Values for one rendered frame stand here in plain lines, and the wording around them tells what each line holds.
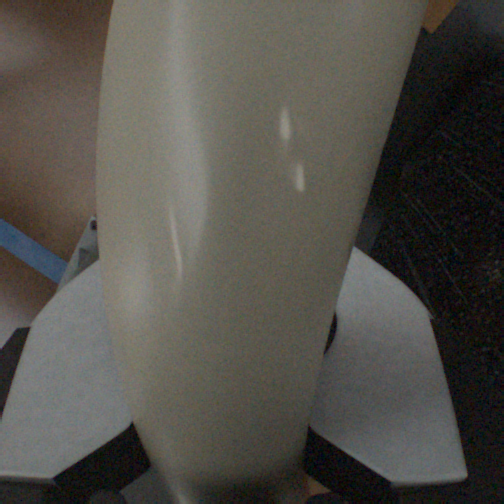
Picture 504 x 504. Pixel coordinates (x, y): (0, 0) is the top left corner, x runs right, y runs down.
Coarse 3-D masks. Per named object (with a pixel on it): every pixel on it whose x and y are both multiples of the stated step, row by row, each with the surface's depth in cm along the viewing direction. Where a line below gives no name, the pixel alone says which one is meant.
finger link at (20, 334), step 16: (16, 336) 8; (0, 352) 7; (16, 352) 7; (0, 368) 7; (16, 368) 7; (0, 384) 7; (0, 400) 6; (0, 416) 6; (0, 496) 5; (16, 496) 5; (32, 496) 5; (48, 496) 5; (64, 496) 5
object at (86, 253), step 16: (96, 224) 108; (80, 240) 112; (96, 240) 111; (80, 256) 110; (96, 256) 104; (80, 272) 96; (144, 480) 65; (128, 496) 61; (144, 496) 62; (160, 496) 64
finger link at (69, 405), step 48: (96, 288) 9; (48, 336) 8; (96, 336) 8; (48, 384) 7; (96, 384) 7; (0, 432) 6; (48, 432) 6; (96, 432) 6; (0, 480) 5; (48, 480) 5; (96, 480) 6
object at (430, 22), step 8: (432, 0) 76; (440, 0) 75; (448, 0) 75; (456, 0) 75; (432, 8) 77; (440, 8) 76; (448, 8) 76; (424, 16) 78; (432, 16) 78; (440, 16) 77; (424, 24) 79; (432, 24) 79; (432, 32) 80
